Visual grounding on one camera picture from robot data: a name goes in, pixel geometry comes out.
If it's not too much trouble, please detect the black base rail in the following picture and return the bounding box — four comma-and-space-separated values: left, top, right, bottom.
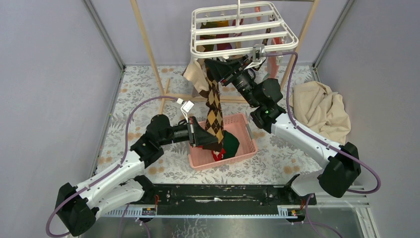
131, 183, 315, 219

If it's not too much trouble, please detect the brown argyle sock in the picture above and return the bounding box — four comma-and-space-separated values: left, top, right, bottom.
262, 28, 271, 46
204, 69, 224, 152

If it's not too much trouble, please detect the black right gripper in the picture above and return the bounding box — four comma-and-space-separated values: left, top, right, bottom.
205, 55, 260, 109

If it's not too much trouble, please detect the red patterned sock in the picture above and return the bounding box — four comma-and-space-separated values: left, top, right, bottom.
203, 148, 226, 162

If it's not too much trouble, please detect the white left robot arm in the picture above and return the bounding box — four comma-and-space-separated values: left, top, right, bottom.
54, 115, 218, 237

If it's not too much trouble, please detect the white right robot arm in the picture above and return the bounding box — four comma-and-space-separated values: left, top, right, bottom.
204, 57, 361, 204

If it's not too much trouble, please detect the white plastic clip hanger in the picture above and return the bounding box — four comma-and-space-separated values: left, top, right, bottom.
190, 1, 299, 60

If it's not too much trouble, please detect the beige crumpled cloth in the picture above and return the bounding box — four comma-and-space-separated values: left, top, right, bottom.
289, 81, 351, 145

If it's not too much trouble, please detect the pink plastic basket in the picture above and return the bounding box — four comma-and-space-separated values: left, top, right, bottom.
188, 113, 258, 171

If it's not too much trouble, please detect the maroon hanging sock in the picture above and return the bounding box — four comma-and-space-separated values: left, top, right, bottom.
227, 18, 244, 49

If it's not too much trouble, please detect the pink sock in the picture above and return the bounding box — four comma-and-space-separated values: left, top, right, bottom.
256, 4, 286, 79

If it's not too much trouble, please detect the floral patterned mat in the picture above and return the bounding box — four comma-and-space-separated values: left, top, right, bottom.
94, 65, 319, 184

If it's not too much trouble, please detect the wooden drying rack frame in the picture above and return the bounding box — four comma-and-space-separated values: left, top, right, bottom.
128, 0, 321, 114

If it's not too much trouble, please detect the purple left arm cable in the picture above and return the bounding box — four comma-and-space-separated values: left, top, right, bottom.
45, 96, 184, 238

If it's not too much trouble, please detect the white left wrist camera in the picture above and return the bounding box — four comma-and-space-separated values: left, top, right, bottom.
176, 98, 194, 121

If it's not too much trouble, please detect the cream sock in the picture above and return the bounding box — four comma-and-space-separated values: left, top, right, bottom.
183, 60, 210, 98

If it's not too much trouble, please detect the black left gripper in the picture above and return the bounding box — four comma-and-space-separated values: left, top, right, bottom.
158, 118, 219, 148

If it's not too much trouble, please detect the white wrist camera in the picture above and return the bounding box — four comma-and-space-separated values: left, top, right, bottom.
176, 98, 194, 121
248, 44, 265, 67

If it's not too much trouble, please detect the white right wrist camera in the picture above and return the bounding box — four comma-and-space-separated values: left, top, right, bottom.
248, 44, 265, 67

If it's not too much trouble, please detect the dark green sock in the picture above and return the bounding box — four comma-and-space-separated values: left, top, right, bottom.
222, 130, 240, 160

